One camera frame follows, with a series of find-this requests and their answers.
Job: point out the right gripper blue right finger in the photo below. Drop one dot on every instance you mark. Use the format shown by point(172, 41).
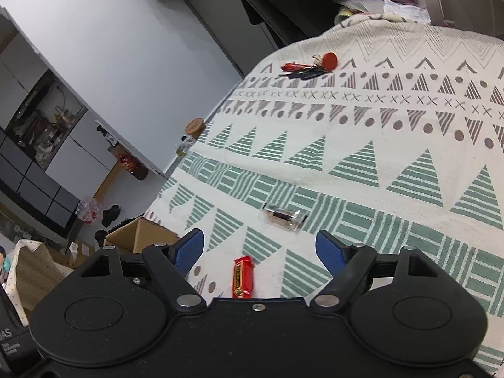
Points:
point(333, 253)

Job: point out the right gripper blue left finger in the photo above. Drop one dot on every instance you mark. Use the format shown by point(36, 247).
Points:
point(186, 251)

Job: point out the cardboard box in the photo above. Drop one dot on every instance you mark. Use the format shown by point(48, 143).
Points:
point(133, 237)

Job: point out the clear nut bar packet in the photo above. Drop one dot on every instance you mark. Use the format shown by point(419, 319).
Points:
point(285, 218)

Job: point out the red snack bar packet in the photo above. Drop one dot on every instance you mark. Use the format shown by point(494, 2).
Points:
point(242, 278)

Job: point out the black shoe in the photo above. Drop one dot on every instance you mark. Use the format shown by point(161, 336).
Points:
point(100, 236)
point(110, 215)

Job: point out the dotted cream cloth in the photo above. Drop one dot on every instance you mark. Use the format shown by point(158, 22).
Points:
point(32, 275)

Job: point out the clear plastic bag on floor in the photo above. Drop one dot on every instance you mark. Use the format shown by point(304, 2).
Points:
point(186, 143)

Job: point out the water bottle pack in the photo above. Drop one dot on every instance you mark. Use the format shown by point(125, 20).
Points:
point(89, 210)

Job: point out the brown lidded cup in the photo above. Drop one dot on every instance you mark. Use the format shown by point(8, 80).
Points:
point(195, 128)

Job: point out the patterned bed cover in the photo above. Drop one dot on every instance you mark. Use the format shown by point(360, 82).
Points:
point(401, 145)

